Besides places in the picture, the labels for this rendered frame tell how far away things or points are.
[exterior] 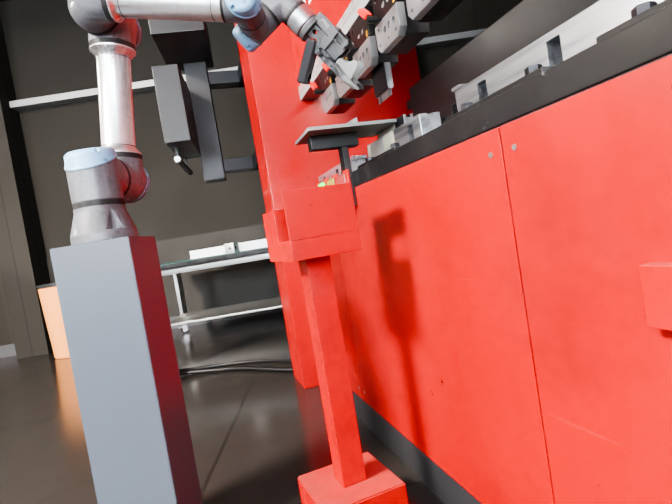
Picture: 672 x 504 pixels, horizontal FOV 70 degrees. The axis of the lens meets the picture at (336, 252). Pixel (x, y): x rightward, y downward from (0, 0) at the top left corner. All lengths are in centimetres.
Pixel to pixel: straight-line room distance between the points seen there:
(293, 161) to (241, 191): 272
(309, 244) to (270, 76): 146
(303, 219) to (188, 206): 410
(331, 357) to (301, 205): 36
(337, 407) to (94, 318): 59
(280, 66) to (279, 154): 41
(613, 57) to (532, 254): 29
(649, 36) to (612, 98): 7
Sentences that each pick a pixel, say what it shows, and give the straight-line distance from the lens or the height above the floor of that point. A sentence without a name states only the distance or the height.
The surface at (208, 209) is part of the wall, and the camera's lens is 504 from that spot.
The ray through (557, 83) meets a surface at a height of 85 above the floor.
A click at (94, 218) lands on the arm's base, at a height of 83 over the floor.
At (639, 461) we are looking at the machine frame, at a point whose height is 37.
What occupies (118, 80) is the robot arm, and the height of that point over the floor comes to 119.
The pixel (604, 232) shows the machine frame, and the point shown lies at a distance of 67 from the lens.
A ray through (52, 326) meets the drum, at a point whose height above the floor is 29.
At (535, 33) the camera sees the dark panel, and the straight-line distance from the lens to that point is 177.
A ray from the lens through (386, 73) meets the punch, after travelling 151.
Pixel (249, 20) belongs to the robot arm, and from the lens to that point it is 129.
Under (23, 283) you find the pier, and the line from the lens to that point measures 544.
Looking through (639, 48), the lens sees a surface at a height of 85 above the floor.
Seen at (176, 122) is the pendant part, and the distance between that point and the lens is 244.
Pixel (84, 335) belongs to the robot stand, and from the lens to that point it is 126.
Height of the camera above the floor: 71
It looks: 2 degrees down
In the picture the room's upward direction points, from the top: 9 degrees counter-clockwise
